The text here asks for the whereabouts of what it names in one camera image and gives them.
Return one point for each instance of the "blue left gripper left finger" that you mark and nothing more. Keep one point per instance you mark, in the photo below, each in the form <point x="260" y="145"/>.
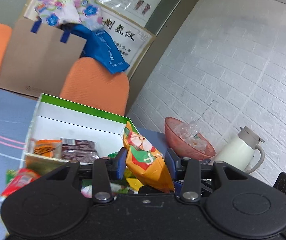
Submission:
<point x="118" y="164"/>

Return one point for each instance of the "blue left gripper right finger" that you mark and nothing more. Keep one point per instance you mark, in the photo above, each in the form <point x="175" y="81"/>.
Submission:
<point x="173" y="163"/>

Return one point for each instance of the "orange green snack packet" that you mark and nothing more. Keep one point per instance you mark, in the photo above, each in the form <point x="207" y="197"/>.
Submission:
<point x="145" y="162"/>

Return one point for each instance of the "dark red snack packet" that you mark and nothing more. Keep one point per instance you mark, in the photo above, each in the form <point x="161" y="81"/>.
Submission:
<point x="84" y="151"/>

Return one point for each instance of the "green white cardboard box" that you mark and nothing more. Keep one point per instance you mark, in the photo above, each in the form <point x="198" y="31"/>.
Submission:
<point x="56" y="118"/>

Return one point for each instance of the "white thermos jug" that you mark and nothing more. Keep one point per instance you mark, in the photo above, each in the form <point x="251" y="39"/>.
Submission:
<point x="240" y="151"/>

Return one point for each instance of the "orange black snack packet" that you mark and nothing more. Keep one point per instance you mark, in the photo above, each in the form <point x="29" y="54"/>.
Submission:
<point x="48" y="148"/>

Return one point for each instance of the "right orange chair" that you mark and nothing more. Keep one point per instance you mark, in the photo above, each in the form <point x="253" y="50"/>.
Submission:
<point x="90" y="84"/>

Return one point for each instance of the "red chip bag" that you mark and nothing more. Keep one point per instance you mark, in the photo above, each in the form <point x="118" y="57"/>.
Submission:
<point x="15" y="180"/>

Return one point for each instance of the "blue fabric bag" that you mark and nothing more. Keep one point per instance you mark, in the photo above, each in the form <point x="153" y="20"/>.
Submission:
<point x="100" y="47"/>

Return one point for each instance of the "framed calligraphy poster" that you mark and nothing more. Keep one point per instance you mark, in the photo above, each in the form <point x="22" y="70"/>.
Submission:
<point x="131" y="39"/>

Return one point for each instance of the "brown cardboard sheet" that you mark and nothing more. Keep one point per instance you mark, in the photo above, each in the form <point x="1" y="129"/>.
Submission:
<point x="38" y="58"/>

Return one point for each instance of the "floral patterned cloth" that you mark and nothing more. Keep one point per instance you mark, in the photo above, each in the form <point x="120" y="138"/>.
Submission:
<point x="58" y="12"/>

